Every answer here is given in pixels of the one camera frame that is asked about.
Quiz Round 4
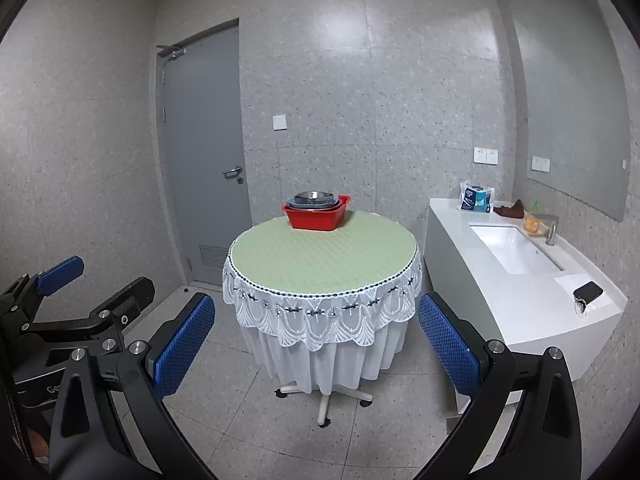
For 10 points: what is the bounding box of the large steel bowl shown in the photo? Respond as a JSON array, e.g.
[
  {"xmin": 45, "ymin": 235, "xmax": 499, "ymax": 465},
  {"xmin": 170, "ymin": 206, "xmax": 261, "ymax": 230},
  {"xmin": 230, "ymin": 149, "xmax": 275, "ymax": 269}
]
[{"xmin": 294, "ymin": 191, "xmax": 335, "ymax": 206}]

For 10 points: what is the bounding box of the left hand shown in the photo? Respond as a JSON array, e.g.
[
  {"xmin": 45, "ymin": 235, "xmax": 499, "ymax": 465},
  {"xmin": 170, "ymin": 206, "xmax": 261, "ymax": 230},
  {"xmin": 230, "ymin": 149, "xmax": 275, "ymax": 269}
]
[{"xmin": 27, "ymin": 428, "xmax": 50, "ymax": 465}]

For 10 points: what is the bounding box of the black phone on counter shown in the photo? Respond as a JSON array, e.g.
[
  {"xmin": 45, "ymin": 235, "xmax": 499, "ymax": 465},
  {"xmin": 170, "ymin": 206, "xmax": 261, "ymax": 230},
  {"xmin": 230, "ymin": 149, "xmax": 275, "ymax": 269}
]
[{"xmin": 573, "ymin": 281, "xmax": 603, "ymax": 307}]

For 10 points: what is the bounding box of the white sink counter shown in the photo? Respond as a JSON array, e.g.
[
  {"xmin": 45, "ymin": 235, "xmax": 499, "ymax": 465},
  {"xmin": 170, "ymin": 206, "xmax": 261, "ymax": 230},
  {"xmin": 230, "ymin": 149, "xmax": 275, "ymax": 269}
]
[{"xmin": 424, "ymin": 198, "xmax": 627, "ymax": 380}]

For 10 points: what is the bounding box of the white lace tablecloth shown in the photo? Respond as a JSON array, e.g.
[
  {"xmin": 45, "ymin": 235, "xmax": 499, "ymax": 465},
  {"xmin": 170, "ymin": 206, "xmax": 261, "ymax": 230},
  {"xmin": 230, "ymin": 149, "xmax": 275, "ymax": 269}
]
[{"xmin": 222, "ymin": 249, "xmax": 422, "ymax": 396}]

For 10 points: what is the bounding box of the steel faucet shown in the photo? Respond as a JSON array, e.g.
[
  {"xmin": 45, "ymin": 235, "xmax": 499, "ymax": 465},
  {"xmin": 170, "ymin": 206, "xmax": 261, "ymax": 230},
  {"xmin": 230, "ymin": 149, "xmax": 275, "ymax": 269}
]
[{"xmin": 533, "ymin": 212, "xmax": 559, "ymax": 246}]

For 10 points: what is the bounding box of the orange soap bottle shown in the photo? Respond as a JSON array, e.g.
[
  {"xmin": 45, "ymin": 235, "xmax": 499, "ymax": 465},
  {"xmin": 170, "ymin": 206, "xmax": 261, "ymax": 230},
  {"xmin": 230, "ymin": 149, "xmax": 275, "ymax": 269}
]
[{"xmin": 524, "ymin": 202, "xmax": 541, "ymax": 235}]

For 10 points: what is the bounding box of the blue square plate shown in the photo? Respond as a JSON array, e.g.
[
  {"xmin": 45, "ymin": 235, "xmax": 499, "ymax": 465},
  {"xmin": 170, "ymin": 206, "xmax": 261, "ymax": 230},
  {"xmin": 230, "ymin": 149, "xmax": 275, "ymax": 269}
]
[{"xmin": 286, "ymin": 195, "xmax": 340, "ymax": 210}]

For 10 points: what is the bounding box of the table star base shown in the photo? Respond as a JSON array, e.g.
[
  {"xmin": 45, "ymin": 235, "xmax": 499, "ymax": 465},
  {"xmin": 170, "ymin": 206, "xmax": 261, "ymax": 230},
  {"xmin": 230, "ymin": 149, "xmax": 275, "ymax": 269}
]
[{"xmin": 274, "ymin": 385, "xmax": 373, "ymax": 428}]

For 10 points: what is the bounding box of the brown cloth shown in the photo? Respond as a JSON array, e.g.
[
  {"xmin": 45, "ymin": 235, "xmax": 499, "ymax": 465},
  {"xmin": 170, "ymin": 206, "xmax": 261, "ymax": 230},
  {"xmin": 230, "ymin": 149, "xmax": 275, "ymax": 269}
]
[{"xmin": 494, "ymin": 200, "xmax": 525, "ymax": 219}]

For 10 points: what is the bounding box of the red plastic basin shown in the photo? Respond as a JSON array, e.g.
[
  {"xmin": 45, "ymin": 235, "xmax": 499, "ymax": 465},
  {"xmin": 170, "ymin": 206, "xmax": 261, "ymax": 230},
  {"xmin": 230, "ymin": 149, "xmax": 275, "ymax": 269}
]
[{"xmin": 282, "ymin": 195, "xmax": 352, "ymax": 231}]

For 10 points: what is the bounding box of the tissue pack blue white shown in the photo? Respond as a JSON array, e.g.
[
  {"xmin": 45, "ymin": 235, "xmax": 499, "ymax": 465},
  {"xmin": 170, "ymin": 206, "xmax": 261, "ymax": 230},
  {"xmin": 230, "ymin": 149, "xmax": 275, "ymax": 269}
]
[{"xmin": 459, "ymin": 181, "xmax": 495, "ymax": 214}]

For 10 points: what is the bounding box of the grey door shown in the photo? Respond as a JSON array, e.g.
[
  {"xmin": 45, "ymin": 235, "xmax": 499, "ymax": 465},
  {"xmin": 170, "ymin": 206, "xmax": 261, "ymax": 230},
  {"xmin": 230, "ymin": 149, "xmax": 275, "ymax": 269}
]
[{"xmin": 157, "ymin": 21, "xmax": 252, "ymax": 286}]

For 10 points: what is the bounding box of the green checkered table mat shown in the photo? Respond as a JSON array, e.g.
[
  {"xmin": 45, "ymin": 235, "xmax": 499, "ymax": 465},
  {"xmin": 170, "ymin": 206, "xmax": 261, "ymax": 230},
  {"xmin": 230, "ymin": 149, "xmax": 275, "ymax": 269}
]
[{"xmin": 229, "ymin": 210, "xmax": 418, "ymax": 295}]

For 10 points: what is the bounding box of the door closer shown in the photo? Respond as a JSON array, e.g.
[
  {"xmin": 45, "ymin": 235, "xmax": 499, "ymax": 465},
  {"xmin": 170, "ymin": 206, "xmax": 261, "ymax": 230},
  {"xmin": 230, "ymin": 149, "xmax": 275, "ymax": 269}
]
[{"xmin": 156, "ymin": 44, "xmax": 186, "ymax": 61}]

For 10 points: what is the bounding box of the door handle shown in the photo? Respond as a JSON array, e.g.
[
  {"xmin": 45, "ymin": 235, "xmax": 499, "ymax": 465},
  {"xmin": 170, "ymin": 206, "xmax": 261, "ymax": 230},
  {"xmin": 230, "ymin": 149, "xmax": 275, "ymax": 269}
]
[{"xmin": 222, "ymin": 165, "xmax": 244, "ymax": 184}]

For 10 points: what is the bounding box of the white light switch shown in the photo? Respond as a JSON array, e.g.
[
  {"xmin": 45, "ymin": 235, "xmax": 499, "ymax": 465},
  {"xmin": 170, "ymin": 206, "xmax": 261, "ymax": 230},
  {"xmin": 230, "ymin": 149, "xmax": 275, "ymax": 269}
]
[{"xmin": 272, "ymin": 114, "xmax": 288, "ymax": 131}]

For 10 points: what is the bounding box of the white wall socket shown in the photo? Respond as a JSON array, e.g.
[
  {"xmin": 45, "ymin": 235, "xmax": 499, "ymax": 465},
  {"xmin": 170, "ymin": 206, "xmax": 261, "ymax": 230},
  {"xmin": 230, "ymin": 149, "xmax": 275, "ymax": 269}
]
[{"xmin": 473, "ymin": 146, "xmax": 499, "ymax": 166}]

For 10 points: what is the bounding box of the wall mirror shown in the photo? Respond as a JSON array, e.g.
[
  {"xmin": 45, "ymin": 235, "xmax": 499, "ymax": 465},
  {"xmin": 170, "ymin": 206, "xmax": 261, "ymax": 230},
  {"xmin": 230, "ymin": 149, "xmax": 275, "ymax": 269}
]
[{"xmin": 509, "ymin": 0, "xmax": 630, "ymax": 220}]

